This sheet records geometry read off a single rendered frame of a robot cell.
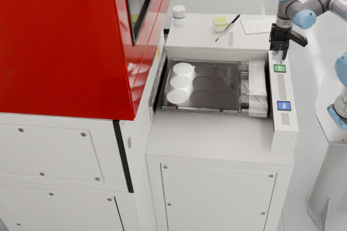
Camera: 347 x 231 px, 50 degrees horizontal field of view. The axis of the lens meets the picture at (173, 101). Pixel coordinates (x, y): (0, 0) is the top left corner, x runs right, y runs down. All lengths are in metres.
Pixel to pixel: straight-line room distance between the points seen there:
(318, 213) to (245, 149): 0.95
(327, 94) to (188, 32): 0.78
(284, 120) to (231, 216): 0.61
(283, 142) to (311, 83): 1.80
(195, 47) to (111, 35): 1.01
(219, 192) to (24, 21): 1.15
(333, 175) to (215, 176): 0.73
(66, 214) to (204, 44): 1.07
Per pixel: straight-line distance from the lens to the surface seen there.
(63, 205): 1.73
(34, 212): 1.87
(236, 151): 1.62
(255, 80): 1.89
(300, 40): 1.72
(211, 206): 1.89
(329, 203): 2.33
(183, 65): 1.93
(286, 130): 1.55
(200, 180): 1.72
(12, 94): 1.28
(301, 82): 3.34
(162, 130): 1.71
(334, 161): 2.10
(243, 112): 1.76
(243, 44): 1.98
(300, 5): 1.58
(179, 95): 1.75
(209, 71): 1.89
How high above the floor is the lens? 2.06
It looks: 42 degrees down
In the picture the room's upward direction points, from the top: 4 degrees counter-clockwise
